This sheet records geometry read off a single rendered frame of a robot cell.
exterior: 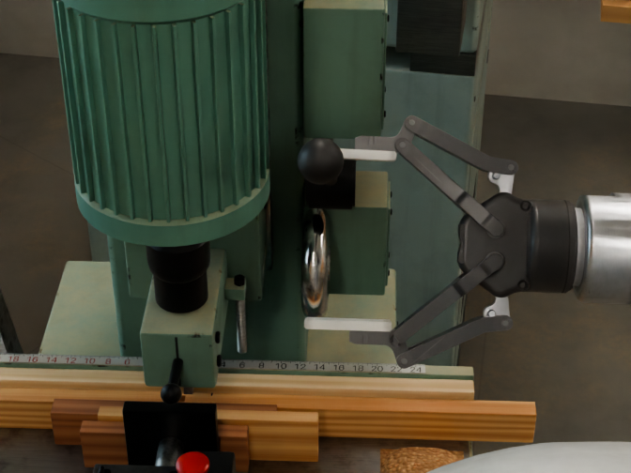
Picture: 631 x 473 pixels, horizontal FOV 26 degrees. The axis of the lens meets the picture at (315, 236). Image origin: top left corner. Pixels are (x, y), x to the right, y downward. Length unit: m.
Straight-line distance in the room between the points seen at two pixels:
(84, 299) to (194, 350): 0.49
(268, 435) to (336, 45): 0.39
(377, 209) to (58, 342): 0.48
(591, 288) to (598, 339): 1.90
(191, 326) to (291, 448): 0.18
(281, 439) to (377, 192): 0.28
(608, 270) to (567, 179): 2.38
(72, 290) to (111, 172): 0.65
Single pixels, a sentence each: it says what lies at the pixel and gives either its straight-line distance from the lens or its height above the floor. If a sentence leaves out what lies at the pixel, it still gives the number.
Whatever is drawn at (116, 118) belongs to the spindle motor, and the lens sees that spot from 1.13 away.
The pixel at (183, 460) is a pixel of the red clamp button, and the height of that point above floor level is 1.02.
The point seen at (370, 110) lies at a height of 1.19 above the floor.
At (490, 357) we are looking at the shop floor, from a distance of 2.90.
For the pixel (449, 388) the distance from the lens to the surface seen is 1.42.
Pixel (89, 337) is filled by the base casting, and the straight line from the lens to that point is 1.72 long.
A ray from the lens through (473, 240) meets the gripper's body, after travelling 1.10.
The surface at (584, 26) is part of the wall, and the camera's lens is 3.68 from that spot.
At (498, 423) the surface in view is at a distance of 1.42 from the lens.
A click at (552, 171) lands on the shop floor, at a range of 3.49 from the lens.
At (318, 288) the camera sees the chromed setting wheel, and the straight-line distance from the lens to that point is 1.40.
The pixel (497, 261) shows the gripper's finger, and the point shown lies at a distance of 1.09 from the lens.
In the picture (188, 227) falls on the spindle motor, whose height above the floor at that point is 1.22.
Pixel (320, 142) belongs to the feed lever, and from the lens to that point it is 1.02.
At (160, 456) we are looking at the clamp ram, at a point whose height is 0.96.
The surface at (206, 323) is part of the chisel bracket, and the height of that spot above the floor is 1.07.
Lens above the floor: 1.91
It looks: 36 degrees down
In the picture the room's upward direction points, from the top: straight up
